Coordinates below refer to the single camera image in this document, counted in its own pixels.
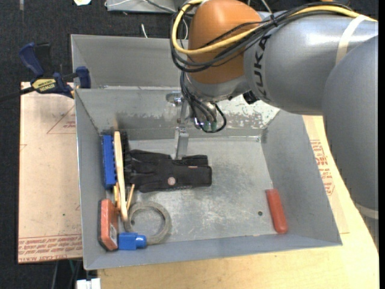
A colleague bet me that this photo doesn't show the thin wooden stick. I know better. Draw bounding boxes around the thin wooden stick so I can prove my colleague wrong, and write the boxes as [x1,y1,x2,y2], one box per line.
[126,184,136,211]

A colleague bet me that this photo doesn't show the red-brown flat block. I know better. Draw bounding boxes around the red-brown flat block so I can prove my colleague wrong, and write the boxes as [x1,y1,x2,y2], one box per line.
[97,199,120,252]

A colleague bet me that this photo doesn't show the blue ridged plastic block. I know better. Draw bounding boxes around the blue ridged plastic block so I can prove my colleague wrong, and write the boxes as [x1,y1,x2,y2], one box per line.
[100,133,118,190]

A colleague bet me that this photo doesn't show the brown cardboard board, red print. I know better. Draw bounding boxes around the brown cardboard board, red print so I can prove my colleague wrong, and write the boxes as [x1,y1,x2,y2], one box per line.
[17,81,351,265]

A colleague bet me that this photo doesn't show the black cylinder on white bracket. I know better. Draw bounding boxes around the black cylinder on white bracket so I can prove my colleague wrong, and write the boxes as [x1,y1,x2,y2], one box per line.
[242,90,260,105]

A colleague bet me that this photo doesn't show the red-orange rounded bar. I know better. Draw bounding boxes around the red-orange rounded bar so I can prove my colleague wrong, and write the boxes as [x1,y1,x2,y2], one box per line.
[265,188,289,235]

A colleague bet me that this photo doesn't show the small blue plastic block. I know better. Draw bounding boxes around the small blue plastic block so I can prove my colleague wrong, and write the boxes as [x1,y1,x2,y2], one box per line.
[117,232,148,251]

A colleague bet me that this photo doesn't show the wooden brush with black bristles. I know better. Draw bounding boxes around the wooden brush with black bristles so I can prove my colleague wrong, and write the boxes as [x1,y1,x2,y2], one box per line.
[112,129,131,223]

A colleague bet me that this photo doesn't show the black glove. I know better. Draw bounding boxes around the black glove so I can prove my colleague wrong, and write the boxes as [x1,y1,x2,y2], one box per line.
[124,149,213,193]

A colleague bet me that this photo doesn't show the grey tape ring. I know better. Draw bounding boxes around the grey tape ring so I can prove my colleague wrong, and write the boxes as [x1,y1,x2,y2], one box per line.
[123,201,173,246]

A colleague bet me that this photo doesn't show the grey metal bin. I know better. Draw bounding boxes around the grey metal bin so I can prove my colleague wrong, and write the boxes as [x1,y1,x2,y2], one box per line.
[70,34,343,271]

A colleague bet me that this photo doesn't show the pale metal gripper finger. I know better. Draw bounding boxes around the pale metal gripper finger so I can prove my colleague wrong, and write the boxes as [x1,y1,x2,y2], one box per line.
[174,126,190,161]
[165,91,189,124]

